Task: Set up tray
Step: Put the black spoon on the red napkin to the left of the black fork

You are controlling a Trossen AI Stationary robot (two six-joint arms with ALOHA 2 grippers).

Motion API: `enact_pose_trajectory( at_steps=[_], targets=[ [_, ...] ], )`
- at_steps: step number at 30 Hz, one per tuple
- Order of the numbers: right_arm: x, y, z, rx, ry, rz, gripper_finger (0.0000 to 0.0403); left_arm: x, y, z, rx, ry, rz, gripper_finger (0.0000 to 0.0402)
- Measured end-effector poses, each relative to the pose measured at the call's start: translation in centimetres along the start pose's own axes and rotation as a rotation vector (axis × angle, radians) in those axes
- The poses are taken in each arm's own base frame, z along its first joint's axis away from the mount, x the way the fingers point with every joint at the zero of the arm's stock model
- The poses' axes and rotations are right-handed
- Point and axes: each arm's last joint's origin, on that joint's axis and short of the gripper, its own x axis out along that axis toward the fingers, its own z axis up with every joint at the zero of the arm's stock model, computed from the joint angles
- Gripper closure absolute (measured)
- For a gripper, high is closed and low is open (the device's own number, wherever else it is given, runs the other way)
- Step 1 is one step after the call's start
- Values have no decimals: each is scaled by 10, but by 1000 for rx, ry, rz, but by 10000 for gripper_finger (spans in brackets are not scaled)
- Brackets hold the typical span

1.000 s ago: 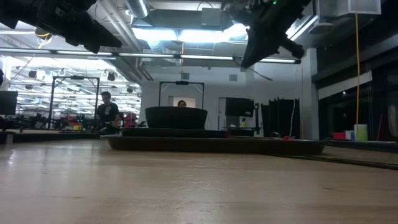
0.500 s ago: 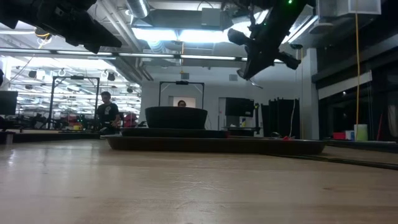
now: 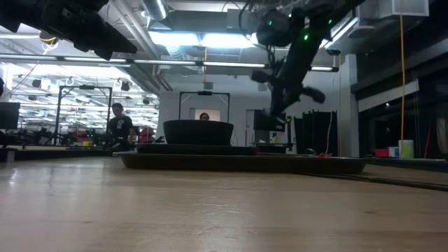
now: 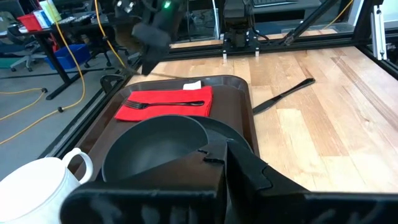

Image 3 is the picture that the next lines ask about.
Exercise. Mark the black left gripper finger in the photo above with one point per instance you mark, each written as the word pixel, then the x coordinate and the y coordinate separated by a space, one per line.
pixel 112 45

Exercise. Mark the black bowl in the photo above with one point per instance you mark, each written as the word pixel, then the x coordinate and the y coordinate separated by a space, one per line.
pixel 197 133

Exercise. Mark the black round plate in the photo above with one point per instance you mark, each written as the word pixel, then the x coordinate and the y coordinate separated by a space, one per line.
pixel 196 150

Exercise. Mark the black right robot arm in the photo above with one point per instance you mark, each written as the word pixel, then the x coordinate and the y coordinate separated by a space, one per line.
pixel 315 28

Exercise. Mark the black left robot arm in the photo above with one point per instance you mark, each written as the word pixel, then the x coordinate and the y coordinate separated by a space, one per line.
pixel 21 10

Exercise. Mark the brown plastic tray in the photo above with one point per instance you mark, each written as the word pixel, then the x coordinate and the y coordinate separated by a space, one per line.
pixel 227 164

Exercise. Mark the black monitor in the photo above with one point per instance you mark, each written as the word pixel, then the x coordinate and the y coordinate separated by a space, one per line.
pixel 262 124
pixel 8 115

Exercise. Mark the black curtain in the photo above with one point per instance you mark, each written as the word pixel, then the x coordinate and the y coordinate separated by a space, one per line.
pixel 315 133

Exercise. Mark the long ceiling light bar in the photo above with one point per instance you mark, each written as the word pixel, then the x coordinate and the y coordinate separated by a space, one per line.
pixel 164 62

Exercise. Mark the person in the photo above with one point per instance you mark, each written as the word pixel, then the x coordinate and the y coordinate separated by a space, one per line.
pixel 120 129
pixel 204 116

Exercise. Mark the red chair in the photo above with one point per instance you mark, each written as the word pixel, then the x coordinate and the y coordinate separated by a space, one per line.
pixel 147 136

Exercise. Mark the red box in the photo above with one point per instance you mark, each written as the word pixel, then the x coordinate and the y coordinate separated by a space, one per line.
pixel 381 153

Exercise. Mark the blue white box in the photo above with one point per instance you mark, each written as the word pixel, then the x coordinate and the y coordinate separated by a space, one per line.
pixel 394 152

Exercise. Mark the pale green cylinder container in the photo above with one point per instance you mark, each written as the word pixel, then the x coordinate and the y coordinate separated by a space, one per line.
pixel 406 150

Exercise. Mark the black ceiling camera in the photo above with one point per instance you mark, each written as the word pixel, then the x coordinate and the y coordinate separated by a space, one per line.
pixel 333 52

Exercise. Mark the black frame clamp knob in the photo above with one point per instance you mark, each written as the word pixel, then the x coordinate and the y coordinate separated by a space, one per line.
pixel 310 152

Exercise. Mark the silver ventilation duct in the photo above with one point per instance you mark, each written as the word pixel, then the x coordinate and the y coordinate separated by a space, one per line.
pixel 155 8

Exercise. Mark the black aluminium table frame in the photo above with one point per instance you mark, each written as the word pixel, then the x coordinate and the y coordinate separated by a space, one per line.
pixel 52 154

